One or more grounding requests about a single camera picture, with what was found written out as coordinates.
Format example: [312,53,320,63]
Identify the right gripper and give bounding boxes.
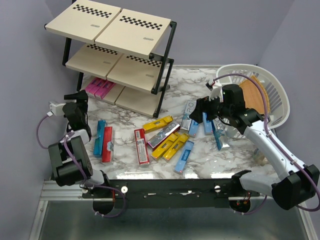
[189,91,233,123]

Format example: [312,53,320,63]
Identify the pink toothpaste box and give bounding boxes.
[84,77,101,97]
[90,79,107,98]
[96,80,116,99]

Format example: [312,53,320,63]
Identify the light blue toothpaste box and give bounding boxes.
[174,140,195,174]
[202,112,213,136]
[188,120,200,138]

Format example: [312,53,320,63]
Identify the pink toothpaste box back side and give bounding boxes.
[96,80,116,99]

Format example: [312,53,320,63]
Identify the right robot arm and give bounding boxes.
[190,83,320,210]

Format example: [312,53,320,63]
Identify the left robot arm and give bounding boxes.
[48,90,111,198]

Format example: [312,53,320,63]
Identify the beige three-tier shelf rack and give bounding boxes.
[44,0,177,118]

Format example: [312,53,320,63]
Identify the silver R&O box upper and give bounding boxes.
[180,100,197,134]

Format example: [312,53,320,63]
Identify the silver blue R&O box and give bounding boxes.
[211,118,230,151]

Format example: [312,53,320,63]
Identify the yellow toothpaste box lower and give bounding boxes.
[163,133,190,162]

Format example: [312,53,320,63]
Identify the yellow toothpaste box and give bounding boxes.
[163,133,190,162]
[151,132,181,161]
[142,115,173,134]

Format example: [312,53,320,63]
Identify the blue metallic toothpaste box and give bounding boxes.
[93,120,107,158]

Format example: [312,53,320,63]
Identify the yellow toothpaste box upper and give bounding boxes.
[142,115,173,134]

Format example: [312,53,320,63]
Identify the silver red R&O box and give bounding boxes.
[147,120,181,151]

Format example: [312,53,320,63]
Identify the woven wicker fan tray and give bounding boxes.
[239,75,271,115]

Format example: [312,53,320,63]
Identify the red R&O toothpaste box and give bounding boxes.
[102,126,115,164]

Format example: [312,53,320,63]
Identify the yellow toothpaste box middle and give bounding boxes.
[151,132,181,161]

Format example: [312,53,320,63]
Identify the red toothpaste box barcode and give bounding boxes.
[134,128,150,166]

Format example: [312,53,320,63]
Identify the beige paper cup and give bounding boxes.
[253,148,268,166]

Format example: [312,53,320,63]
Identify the white plastic dish basket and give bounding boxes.
[216,64,290,132]

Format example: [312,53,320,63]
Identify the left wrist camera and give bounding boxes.
[49,101,66,116]

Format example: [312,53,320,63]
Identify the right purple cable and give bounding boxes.
[213,73,320,216]

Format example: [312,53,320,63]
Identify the black mounting rail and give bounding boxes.
[82,178,259,209]

